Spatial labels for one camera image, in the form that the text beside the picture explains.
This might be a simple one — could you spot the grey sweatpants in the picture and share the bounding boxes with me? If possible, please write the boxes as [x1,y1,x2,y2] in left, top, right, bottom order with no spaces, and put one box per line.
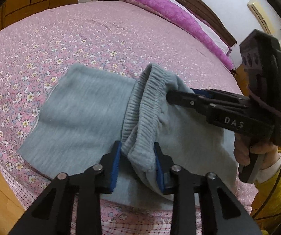
[18,64,237,211]

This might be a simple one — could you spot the right hand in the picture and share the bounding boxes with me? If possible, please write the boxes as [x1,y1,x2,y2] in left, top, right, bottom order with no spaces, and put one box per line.
[234,133,281,170]

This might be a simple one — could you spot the purple fluffy pillow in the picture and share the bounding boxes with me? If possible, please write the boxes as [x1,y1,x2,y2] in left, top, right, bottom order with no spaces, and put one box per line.
[123,0,234,70]

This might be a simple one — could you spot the yellow right sleeve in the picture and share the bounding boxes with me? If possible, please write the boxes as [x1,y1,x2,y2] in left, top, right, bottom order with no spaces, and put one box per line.
[252,150,281,233]

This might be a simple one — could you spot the white air conditioner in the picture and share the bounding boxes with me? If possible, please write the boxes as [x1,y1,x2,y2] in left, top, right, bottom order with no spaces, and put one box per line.
[247,0,276,36]

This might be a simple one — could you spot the pink floral bedspread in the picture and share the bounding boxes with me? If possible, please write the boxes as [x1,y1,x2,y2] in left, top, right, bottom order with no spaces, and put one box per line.
[0,1,256,234]

